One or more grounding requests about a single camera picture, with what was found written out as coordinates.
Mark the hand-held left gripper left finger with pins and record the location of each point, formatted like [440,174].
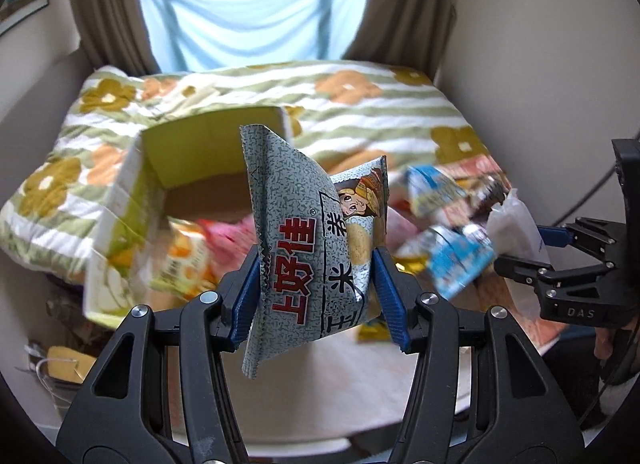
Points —
[246,291]

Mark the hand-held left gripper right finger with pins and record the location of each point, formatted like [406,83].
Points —
[388,289]

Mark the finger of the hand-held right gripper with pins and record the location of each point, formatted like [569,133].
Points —
[540,274]
[580,236]

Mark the white plastic bag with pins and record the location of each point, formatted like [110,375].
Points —
[515,229]

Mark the grey speckled snack packet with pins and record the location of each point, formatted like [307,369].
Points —
[295,244]

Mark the green and white cardboard box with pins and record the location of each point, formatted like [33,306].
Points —
[200,154]

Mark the yellow snack packet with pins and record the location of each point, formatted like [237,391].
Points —
[374,331]

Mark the pink snack packet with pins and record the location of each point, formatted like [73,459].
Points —
[231,244]

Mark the orange snack packet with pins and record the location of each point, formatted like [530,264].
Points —
[182,259]

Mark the blue snack packet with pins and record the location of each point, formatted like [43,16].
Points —
[432,189]
[457,256]

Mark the dark brown snack packet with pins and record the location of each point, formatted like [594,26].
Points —
[492,194]

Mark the striped floral blanket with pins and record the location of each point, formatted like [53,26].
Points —
[350,109]

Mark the clear plastic bag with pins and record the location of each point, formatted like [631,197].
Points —
[60,369]

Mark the light blue cloth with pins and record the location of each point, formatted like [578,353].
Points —
[250,19]

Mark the brown curtain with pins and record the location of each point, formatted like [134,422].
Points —
[400,9]
[107,4]

